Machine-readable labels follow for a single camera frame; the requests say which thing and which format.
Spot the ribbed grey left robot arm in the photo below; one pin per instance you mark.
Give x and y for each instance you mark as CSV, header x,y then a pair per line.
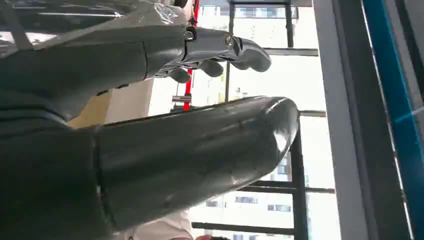
x,y
23,114

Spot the blue vertical strip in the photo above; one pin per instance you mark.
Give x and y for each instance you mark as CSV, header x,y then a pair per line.
x,y
402,132

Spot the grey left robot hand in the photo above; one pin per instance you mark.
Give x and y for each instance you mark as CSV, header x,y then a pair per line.
x,y
185,159

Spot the red pole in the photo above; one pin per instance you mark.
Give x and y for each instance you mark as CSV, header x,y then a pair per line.
x,y
188,87

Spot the black window frame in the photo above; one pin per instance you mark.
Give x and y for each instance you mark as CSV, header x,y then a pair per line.
x,y
298,185

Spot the person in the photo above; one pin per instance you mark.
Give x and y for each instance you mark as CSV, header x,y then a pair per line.
x,y
159,228

